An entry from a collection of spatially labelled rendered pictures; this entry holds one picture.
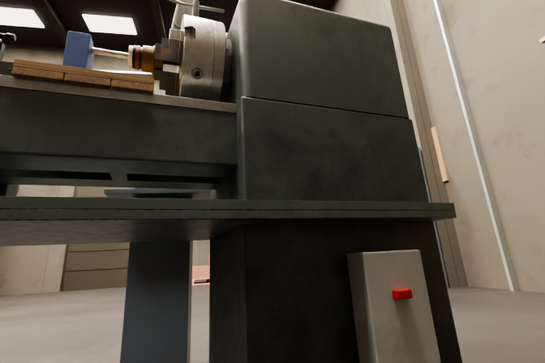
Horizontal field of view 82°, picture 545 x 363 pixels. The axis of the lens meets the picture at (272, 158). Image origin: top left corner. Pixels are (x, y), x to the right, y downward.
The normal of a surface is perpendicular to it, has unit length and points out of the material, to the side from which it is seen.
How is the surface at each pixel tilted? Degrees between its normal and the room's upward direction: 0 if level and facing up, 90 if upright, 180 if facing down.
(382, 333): 90
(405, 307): 90
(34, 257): 90
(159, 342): 90
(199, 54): 111
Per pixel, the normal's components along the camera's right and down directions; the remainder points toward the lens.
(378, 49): 0.35, -0.30
